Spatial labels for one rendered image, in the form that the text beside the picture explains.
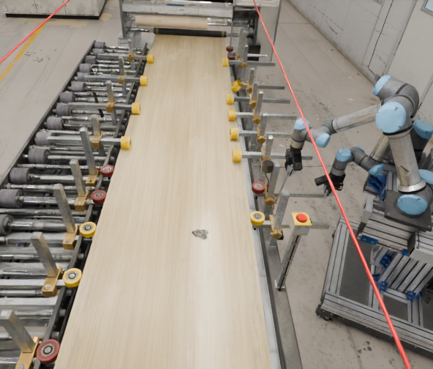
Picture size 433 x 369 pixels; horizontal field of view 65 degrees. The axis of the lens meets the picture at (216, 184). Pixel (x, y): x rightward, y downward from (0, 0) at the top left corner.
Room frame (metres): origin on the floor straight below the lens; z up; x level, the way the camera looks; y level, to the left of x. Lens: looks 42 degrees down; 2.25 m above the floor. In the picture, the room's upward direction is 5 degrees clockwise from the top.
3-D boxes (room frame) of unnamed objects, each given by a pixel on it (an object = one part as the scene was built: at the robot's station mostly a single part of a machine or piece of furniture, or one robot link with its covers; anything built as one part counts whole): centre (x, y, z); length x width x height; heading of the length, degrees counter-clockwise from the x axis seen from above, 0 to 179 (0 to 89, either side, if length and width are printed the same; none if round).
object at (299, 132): (1.57, -0.43, 1.29); 0.09 x 0.08 x 0.11; 53
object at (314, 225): (1.29, -0.43, 0.84); 0.43 x 0.03 x 0.04; 95
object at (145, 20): (4.04, 0.44, 1.05); 1.43 x 0.12 x 0.12; 95
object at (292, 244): (0.99, -0.37, 0.93); 0.05 x 0.05 x 0.45; 5
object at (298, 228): (0.99, -0.37, 1.18); 0.07 x 0.07 x 0.08; 5
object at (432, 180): (1.29, -1.01, 1.21); 0.13 x 0.12 x 0.14; 143
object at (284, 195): (1.25, -0.35, 0.89); 0.03 x 0.03 x 0.48; 5
